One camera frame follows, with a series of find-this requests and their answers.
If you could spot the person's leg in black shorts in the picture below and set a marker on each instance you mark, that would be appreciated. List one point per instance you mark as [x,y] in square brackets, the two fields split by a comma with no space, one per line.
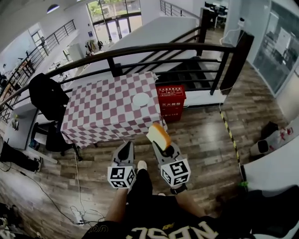
[140,186]

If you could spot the person's white shoe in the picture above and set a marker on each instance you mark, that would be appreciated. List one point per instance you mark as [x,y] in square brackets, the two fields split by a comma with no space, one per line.
[142,165]

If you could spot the black jacket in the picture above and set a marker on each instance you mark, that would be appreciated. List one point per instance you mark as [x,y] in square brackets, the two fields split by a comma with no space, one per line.
[47,95]

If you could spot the person's black shirt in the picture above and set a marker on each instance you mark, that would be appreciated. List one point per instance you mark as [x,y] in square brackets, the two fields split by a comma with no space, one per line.
[168,228]

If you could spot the black wristwatch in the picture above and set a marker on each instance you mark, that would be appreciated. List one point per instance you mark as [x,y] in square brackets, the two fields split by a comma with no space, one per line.
[178,190]

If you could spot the red white checkered tablecloth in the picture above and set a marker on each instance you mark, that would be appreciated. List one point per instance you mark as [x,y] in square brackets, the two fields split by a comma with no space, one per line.
[109,107]

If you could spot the white table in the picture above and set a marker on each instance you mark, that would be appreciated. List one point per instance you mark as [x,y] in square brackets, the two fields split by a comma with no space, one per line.
[271,168]

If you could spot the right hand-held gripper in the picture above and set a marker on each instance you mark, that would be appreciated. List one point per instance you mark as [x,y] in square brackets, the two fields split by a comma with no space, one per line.
[175,172]

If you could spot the white round plate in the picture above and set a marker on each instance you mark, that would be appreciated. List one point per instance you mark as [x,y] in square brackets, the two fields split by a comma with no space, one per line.
[140,99]

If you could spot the yellow black floor tape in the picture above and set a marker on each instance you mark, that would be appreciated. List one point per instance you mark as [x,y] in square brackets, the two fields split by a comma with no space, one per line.
[230,134]

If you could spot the black bag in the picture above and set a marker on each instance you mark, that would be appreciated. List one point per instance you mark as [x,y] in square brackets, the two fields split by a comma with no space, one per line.
[269,129]

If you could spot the glass entrance doors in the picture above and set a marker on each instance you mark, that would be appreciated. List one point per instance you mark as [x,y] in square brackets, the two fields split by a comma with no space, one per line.
[116,19]

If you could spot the person's left forearm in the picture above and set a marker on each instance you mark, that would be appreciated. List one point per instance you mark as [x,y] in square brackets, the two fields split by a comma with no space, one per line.
[118,205]

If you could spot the black office chair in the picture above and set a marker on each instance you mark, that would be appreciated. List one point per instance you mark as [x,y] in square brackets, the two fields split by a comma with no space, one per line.
[54,137]

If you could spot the green small object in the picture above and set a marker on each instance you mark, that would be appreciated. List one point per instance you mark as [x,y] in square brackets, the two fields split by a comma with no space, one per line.
[244,184]

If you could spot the black metal railing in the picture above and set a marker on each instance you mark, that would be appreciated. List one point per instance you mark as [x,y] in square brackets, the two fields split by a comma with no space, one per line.
[163,50]

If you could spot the person's right forearm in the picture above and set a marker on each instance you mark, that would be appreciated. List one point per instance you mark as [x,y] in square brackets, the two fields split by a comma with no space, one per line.
[190,205]

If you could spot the white plastic bag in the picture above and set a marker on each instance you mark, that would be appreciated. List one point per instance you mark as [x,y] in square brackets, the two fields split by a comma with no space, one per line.
[271,142]

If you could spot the white desk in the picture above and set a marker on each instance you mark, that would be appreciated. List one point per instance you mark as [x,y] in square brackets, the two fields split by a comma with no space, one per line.
[21,126]

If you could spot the white power strip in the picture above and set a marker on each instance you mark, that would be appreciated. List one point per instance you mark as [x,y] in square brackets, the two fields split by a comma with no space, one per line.
[79,219]

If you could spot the red fire extinguisher box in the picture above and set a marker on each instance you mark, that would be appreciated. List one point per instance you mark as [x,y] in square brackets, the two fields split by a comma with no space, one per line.
[171,103]

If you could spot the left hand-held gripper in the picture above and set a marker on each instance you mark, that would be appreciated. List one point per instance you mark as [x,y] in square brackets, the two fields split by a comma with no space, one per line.
[121,175]

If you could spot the slice of bread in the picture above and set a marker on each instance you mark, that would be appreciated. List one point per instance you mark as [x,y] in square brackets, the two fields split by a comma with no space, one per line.
[158,135]

